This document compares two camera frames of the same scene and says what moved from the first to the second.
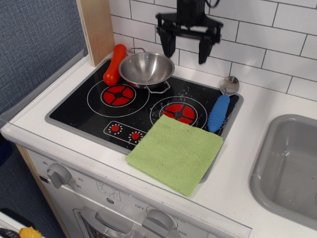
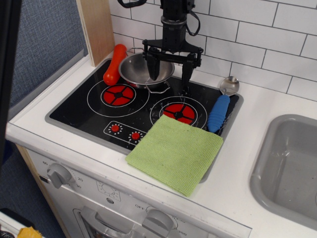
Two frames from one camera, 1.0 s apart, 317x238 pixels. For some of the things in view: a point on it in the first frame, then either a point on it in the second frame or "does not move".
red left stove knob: [115, 128] does not move
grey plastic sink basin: [284, 178] does not move
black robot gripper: [191, 20] to [173, 44]
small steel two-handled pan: [146, 70] does not move
